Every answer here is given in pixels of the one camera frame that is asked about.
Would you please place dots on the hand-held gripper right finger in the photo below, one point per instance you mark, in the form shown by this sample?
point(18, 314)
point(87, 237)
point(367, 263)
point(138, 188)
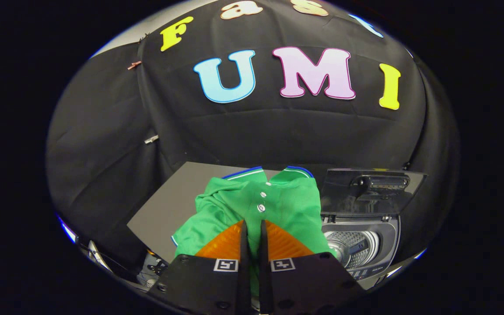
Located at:
point(264, 262)

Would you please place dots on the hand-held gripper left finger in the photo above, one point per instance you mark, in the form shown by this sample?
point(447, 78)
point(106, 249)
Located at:
point(244, 262)

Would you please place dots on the green polo shirt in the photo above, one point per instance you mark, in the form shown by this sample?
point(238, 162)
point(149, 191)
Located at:
point(291, 205)

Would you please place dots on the grey washing machine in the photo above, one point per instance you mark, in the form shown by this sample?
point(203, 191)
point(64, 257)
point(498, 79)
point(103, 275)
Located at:
point(365, 253)

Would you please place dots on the grey cabinet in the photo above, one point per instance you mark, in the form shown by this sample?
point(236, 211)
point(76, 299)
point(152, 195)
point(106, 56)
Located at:
point(169, 205)

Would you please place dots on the black backdrop cloth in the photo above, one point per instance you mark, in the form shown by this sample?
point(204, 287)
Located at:
point(278, 131)

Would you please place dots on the white cloth clip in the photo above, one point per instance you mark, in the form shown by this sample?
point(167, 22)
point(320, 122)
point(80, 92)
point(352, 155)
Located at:
point(151, 139)

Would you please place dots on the pink cloth clip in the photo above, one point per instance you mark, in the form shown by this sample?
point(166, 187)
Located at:
point(134, 65)

